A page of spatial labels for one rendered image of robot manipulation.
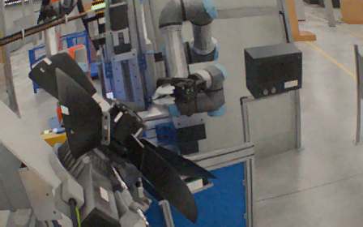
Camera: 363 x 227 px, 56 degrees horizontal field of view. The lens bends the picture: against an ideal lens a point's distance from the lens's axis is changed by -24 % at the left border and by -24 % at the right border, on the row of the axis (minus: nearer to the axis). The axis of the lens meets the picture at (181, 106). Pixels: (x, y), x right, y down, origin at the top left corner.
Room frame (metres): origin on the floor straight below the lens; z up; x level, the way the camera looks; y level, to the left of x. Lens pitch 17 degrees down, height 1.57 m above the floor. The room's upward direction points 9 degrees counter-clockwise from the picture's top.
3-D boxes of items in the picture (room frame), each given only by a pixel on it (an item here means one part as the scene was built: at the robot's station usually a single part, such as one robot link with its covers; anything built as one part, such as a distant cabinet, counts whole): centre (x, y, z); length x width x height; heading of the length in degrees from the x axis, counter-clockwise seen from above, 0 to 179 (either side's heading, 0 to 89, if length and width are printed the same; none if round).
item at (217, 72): (1.63, -0.13, 1.18); 0.11 x 0.08 x 0.09; 137
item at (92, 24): (1.24, 0.21, 1.50); 0.09 x 0.07 x 0.10; 135
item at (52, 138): (1.55, 0.56, 1.02); 0.16 x 0.10 x 0.11; 100
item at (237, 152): (1.61, 0.17, 0.82); 0.90 x 0.04 x 0.08; 100
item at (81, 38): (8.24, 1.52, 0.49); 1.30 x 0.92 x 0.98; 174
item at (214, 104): (1.63, -0.11, 1.08); 0.11 x 0.08 x 0.11; 89
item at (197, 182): (1.46, 0.07, 0.85); 0.22 x 0.17 x 0.07; 114
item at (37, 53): (8.29, 2.55, 0.49); 1.27 x 0.88 x 0.98; 174
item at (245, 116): (1.69, -0.26, 0.96); 0.03 x 0.03 x 0.20; 10
